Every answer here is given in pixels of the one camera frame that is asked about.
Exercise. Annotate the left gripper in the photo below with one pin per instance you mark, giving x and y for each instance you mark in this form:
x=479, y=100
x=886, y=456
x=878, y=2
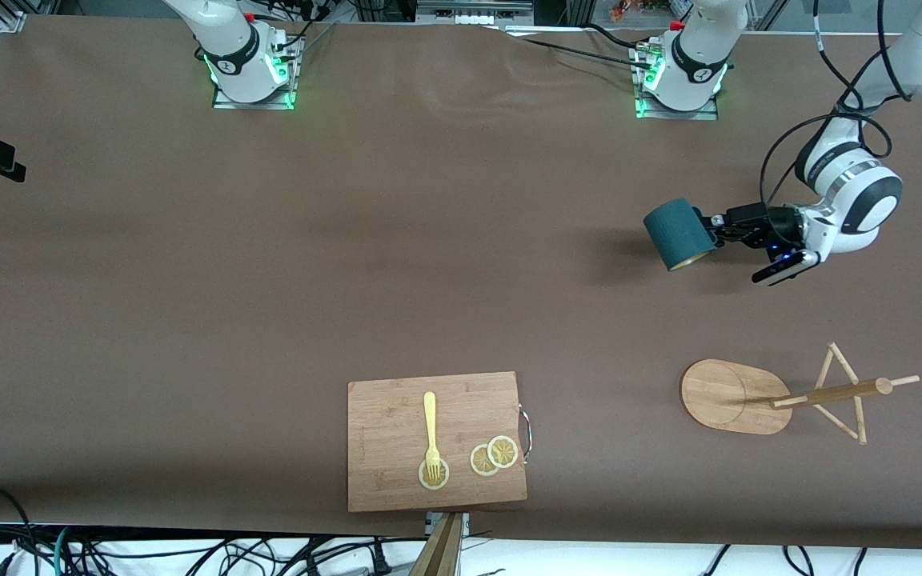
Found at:
x=781, y=226

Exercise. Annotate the teal cup yellow inside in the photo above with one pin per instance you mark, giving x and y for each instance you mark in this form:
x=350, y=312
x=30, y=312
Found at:
x=673, y=232

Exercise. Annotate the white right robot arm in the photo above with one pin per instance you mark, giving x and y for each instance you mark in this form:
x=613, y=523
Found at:
x=225, y=40

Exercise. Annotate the wooden cup rack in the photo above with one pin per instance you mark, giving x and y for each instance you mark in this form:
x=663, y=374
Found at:
x=725, y=396

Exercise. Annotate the orange plastic toy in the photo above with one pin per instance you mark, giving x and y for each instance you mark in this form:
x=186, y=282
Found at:
x=625, y=10

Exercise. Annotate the lemon slice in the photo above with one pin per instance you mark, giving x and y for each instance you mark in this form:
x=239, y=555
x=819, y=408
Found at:
x=503, y=452
x=442, y=476
x=479, y=462

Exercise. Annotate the white power strip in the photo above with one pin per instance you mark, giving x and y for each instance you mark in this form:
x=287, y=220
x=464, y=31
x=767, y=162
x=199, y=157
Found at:
x=473, y=14

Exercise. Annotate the yellow plastic fork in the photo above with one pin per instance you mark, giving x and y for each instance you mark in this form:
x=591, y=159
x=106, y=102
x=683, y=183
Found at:
x=430, y=416

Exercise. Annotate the wooden cutting board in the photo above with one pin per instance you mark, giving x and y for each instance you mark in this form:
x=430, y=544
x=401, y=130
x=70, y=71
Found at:
x=389, y=432

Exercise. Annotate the wooden beam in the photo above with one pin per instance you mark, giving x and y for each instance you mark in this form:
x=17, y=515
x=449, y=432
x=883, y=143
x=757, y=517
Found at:
x=441, y=552

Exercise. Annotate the black power plug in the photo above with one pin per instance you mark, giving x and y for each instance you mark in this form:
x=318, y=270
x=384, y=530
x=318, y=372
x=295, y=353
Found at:
x=381, y=564

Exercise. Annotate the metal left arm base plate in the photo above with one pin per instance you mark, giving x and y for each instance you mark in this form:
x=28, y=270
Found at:
x=677, y=114

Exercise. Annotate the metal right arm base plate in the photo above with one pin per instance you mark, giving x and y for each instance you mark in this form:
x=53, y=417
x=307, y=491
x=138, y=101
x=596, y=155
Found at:
x=253, y=105

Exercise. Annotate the metal bracket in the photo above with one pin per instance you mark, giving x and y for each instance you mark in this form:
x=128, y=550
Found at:
x=431, y=524

